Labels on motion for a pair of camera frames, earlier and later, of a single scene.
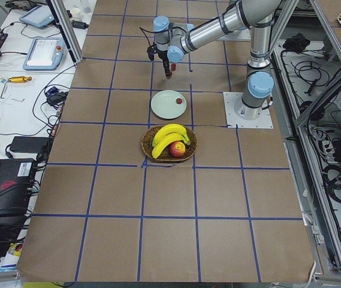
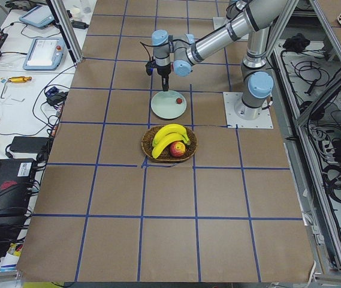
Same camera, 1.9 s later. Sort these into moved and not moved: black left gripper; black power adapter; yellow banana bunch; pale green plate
Moved: black left gripper
Not moved: black power adapter; yellow banana bunch; pale green plate
